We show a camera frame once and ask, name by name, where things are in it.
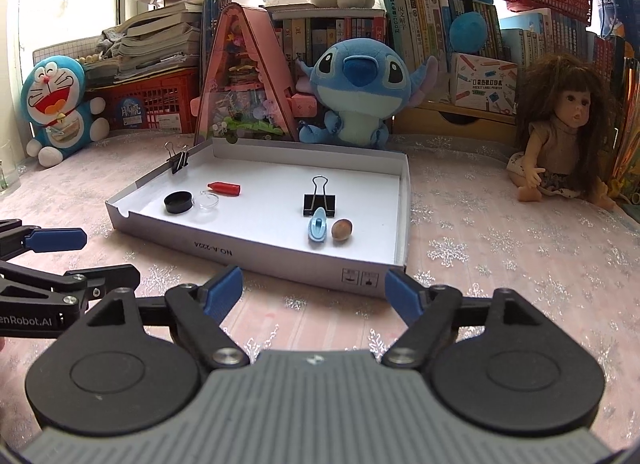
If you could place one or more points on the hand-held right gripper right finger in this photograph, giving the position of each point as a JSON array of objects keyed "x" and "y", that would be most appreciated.
[{"x": 402, "y": 296}]

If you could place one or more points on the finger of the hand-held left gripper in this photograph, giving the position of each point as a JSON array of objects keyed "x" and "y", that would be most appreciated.
[
  {"x": 55, "y": 239},
  {"x": 100, "y": 278}
]

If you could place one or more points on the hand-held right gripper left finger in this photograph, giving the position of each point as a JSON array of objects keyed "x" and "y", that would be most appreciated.
[{"x": 223, "y": 294}]

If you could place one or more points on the brown acorn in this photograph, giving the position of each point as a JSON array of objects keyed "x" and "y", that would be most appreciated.
[{"x": 343, "y": 230}]

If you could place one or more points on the clear plastic dish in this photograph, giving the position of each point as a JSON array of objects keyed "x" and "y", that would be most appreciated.
[{"x": 206, "y": 201}]

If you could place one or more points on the small black round cap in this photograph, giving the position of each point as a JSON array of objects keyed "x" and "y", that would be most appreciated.
[{"x": 178, "y": 203}]

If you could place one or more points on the red toy crayon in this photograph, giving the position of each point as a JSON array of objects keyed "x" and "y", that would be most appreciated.
[{"x": 226, "y": 188}]

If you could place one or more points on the blue bear hair clip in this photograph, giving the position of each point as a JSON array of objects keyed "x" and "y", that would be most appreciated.
[{"x": 318, "y": 230}]

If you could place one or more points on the white cardboard box tray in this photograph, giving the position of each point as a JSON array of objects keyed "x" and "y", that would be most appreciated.
[{"x": 260, "y": 184}]

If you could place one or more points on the large black binder clip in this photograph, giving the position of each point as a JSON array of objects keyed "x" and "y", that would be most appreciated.
[{"x": 318, "y": 202}]

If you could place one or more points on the blue robot cat plush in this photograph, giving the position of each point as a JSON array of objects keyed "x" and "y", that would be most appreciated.
[{"x": 52, "y": 104}]

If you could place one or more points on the small black binder clip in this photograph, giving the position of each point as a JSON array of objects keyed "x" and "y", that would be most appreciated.
[{"x": 178, "y": 160}]

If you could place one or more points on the red plastic crate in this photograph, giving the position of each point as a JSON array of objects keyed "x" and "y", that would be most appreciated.
[{"x": 145, "y": 99}]

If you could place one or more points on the wooden desk drawer organizer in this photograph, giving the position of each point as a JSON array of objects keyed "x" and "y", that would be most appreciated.
[{"x": 450, "y": 122}]

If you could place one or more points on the grey crumpled cloth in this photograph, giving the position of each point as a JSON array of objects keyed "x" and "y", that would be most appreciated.
[{"x": 114, "y": 38}]

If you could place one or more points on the pink triangular miniature house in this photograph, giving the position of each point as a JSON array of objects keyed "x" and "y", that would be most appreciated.
[{"x": 245, "y": 84}]

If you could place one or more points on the blue alien plush toy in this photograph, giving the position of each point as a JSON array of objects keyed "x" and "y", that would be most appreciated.
[{"x": 357, "y": 87}]

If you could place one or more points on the stack of books and papers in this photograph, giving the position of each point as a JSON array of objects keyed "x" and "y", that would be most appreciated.
[{"x": 155, "y": 37}]

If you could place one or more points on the white printed carton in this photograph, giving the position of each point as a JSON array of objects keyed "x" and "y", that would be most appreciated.
[{"x": 482, "y": 82}]

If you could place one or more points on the brown-haired doll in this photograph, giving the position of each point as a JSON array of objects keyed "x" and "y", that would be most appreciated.
[{"x": 565, "y": 132}]

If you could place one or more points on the blue plush ball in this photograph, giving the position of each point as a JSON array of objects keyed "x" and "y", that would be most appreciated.
[{"x": 467, "y": 29}]

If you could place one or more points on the row of upright books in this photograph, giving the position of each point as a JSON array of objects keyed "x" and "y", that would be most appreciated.
[{"x": 425, "y": 19}]

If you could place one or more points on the row of thin picture books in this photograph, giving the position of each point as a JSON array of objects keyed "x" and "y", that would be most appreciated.
[{"x": 625, "y": 119}]

